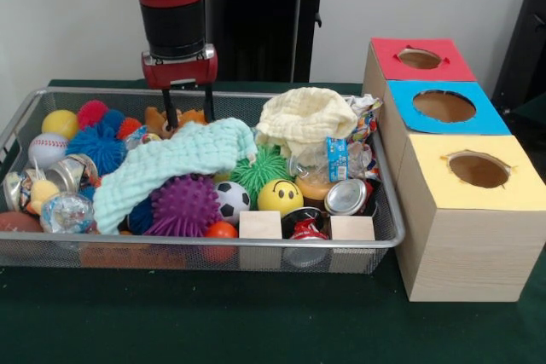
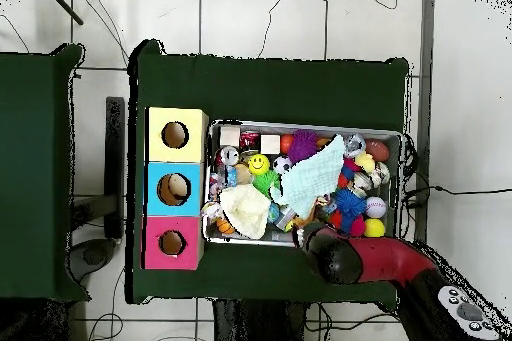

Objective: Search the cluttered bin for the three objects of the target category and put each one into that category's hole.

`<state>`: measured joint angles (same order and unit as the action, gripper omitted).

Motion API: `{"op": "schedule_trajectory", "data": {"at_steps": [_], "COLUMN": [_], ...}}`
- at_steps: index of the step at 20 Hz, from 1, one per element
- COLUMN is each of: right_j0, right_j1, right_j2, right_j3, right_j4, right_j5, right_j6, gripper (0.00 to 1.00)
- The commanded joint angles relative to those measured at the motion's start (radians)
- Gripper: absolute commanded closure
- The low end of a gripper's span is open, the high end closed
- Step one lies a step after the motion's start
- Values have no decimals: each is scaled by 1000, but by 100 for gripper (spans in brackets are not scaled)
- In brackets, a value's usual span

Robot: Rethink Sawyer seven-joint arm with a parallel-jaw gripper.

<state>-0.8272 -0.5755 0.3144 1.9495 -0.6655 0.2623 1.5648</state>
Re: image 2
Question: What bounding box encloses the metal mesh bin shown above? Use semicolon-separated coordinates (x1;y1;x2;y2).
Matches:
201;118;403;248

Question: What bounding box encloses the dark green table cloth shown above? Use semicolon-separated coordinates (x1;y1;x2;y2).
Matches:
125;39;411;305

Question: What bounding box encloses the plain wooden cube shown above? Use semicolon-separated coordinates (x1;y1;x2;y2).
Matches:
219;125;242;147
260;134;282;155

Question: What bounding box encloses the grey floor stand base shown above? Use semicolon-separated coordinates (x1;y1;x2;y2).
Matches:
65;237;118;283

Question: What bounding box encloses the green cloth side table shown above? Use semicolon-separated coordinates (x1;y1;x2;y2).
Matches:
0;43;91;302

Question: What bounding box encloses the small soccer ball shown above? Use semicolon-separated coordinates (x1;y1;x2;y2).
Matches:
272;154;293;175

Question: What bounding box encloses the black upright panel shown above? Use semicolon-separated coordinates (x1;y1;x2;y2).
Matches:
104;96;126;238

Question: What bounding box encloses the black floor power cable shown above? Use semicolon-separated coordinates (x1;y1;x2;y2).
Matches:
403;184;512;198

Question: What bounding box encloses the cream yellow cloth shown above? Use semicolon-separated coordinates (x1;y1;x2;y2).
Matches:
218;183;272;240

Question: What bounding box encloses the dark slanted rod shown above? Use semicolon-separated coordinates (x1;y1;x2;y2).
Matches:
40;0;84;26

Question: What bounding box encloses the purple spiky ball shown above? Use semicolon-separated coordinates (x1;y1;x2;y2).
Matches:
286;129;320;165

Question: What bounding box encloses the blue puffer ball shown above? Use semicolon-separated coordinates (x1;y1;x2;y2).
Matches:
333;187;368;224

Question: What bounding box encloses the green spiky ball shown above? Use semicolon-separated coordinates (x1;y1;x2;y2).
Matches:
251;169;281;199

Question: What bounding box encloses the white baseball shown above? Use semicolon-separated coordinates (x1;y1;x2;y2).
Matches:
364;196;388;219

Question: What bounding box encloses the thin black floor cable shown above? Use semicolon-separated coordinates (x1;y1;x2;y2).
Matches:
257;0;292;59

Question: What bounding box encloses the yellow smiley ball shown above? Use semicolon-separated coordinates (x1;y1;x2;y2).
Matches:
247;153;271;177

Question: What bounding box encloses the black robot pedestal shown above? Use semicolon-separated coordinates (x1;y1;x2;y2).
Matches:
211;298;309;341

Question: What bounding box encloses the mint green cloth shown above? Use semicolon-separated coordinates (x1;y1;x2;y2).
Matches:
269;133;346;220

